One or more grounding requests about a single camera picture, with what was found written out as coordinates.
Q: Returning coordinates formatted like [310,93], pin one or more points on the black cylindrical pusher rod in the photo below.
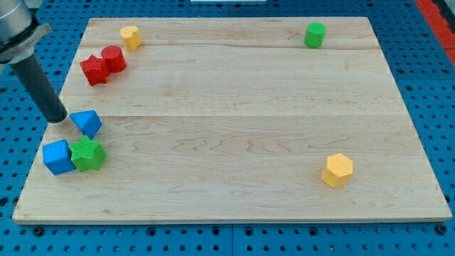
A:
[33,78]

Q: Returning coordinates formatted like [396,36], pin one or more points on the blue triangle block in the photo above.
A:
[88,122]

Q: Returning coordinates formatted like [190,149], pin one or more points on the blue square block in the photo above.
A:
[57,157]

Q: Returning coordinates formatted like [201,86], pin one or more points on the red star block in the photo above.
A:
[95,70]

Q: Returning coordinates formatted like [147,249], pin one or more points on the green star block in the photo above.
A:
[87,154]

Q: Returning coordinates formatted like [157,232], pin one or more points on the red cylinder block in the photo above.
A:
[114,58]

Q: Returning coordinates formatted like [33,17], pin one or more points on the yellow heart block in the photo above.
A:
[131,37]

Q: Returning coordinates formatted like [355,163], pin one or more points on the light wooden board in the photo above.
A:
[230,120]

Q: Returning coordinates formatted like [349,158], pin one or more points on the green cylinder block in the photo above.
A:
[314,35]

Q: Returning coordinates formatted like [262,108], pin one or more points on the yellow hexagon block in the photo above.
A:
[337,170]

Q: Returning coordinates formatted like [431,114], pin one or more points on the red tape strip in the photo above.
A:
[439,14]

